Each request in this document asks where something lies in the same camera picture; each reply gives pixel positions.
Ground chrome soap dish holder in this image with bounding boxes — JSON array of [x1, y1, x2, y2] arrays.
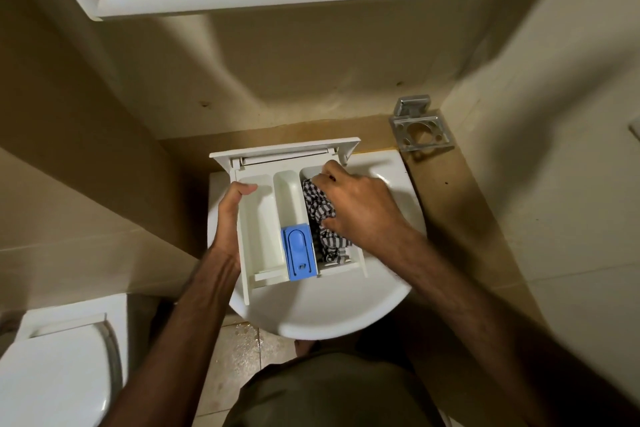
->
[[389, 95, 455, 153]]

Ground black white checkered cloth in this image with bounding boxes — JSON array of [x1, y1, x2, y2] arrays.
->
[[301, 177, 354, 265]]

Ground person's right hand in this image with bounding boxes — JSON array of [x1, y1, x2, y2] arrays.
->
[[311, 159, 417, 264]]

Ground person's left forearm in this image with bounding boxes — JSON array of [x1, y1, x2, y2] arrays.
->
[[99, 247, 242, 427]]

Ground person's left hand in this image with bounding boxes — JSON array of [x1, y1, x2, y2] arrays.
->
[[209, 181, 259, 270]]

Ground white detergent drawer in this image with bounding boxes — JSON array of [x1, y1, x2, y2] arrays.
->
[[209, 137, 369, 306]]

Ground white ceramic sink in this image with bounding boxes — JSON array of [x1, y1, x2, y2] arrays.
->
[[207, 150, 427, 341]]

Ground person's dark shorts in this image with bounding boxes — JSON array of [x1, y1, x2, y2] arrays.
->
[[222, 344, 446, 427]]

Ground white toilet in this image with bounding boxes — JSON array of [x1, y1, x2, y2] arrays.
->
[[0, 294, 130, 427]]

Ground person's right forearm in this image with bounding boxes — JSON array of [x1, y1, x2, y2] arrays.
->
[[387, 229, 640, 427]]

